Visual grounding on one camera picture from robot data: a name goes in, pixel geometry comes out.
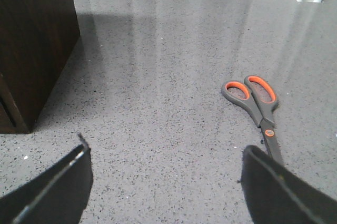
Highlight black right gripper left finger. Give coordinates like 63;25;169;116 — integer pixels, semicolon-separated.
1;144;93;223

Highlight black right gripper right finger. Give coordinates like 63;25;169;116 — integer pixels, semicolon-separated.
241;145;336;223

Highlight grey orange scissors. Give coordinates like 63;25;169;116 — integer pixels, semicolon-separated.
221;75;284;165

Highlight dark wooden drawer cabinet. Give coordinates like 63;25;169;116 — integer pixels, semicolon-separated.
1;0;80;134

